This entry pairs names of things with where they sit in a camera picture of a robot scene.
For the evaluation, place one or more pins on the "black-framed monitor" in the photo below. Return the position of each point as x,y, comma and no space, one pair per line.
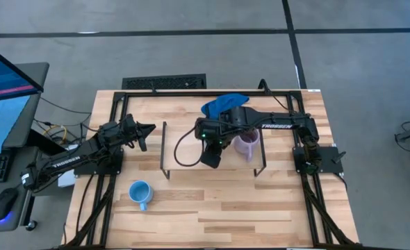
3,80

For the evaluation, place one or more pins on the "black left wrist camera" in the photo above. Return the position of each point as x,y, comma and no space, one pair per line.
142,144

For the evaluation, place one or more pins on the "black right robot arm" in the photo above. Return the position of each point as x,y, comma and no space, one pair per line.
278,119

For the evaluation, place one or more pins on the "wooden shelf with black frame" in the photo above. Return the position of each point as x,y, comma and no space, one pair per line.
184,149

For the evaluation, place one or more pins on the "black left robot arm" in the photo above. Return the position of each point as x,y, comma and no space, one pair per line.
66,161

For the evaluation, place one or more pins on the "black computer mouse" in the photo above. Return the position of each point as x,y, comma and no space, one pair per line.
3,203

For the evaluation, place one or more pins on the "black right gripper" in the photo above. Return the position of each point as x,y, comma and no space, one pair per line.
212,130

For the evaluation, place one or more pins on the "grey-backed monitor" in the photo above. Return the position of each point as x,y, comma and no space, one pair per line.
21,121

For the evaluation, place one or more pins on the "black metal table frame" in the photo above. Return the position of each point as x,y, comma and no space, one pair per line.
177,93

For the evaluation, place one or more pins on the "lilac ribbed mug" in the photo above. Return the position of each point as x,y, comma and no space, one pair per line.
246,147

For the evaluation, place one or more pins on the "black perforated floor grate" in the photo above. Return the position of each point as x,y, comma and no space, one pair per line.
163,82

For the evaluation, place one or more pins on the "black caster wheel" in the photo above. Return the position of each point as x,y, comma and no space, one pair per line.
31,225

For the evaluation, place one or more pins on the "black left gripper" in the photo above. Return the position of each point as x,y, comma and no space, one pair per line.
130,130

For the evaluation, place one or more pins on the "grey side desk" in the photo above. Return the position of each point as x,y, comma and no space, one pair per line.
21,212

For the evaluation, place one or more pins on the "light blue mug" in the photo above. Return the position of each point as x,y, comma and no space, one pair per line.
140,191

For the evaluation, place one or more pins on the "blue cloth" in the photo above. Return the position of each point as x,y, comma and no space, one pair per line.
222,102

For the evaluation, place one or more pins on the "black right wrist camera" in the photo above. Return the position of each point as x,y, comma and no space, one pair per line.
211,158

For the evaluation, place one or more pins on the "white box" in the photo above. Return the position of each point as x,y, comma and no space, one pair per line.
66,180

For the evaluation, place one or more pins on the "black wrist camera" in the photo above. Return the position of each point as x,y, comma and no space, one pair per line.
142,144
211,158

